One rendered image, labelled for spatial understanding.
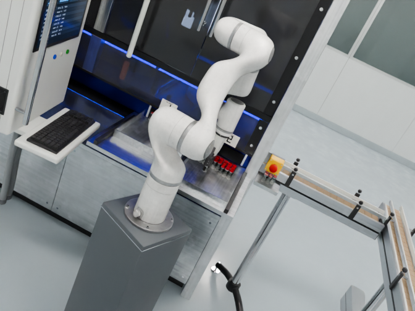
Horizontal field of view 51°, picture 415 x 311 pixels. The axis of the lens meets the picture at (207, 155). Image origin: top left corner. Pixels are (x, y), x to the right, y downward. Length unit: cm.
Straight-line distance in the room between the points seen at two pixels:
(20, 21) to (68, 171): 104
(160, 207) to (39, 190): 131
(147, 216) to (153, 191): 10
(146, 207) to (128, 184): 86
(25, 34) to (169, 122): 67
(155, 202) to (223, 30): 64
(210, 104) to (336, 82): 532
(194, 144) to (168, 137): 9
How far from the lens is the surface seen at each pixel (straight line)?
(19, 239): 270
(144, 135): 214
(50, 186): 270
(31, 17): 178
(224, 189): 199
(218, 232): 237
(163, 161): 149
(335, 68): 666
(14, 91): 189
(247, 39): 153
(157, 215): 159
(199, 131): 142
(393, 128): 691
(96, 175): 250
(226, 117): 189
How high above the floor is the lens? 184
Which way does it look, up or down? 26 degrees down
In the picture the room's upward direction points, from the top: 25 degrees clockwise
